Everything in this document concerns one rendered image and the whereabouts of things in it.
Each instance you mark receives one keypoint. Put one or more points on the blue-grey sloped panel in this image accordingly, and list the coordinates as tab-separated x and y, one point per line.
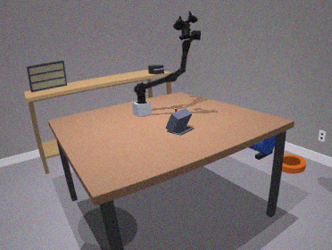
178	121

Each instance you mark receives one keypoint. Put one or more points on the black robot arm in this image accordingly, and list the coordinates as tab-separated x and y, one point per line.
140	88

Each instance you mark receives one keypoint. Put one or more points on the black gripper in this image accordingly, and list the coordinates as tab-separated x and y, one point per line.
191	18

